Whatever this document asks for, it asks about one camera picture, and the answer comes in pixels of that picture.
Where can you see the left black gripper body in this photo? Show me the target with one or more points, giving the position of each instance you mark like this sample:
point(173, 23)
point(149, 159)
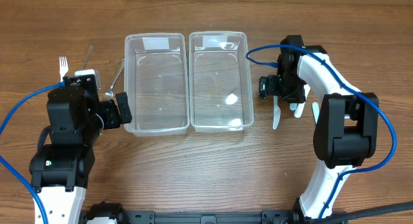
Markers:
point(122, 106)

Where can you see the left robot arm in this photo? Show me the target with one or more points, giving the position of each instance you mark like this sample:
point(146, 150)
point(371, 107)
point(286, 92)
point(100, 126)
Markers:
point(65, 156)

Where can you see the pale blue plastic knife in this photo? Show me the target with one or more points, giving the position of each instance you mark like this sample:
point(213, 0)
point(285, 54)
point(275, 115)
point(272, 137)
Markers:
point(315, 111)

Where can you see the white plastic fork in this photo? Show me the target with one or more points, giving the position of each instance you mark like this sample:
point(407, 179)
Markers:
point(63, 67)

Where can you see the metal utensil handle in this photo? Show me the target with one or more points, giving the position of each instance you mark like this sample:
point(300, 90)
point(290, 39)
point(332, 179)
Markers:
point(88, 55)

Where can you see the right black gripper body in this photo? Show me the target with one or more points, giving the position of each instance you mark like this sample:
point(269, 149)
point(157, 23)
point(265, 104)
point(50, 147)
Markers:
point(291, 98)

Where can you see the clear plastic container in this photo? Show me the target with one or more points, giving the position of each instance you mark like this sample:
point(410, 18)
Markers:
point(220, 82)
point(156, 83)

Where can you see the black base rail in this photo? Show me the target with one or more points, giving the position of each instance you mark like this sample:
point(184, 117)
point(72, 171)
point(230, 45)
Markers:
point(116, 213)

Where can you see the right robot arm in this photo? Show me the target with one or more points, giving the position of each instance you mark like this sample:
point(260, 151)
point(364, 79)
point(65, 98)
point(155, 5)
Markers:
point(346, 126)

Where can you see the right clear plastic container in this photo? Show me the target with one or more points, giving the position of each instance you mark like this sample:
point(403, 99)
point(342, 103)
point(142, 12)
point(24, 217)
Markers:
point(220, 82)

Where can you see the white plastic utensil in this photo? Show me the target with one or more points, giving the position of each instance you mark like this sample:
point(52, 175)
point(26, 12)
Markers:
point(300, 106)

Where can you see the light blue plastic knife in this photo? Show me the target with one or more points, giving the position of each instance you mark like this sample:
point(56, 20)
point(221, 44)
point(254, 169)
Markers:
point(277, 113)

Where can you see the left clear plastic container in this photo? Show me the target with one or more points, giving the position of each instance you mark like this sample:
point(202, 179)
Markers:
point(156, 83)

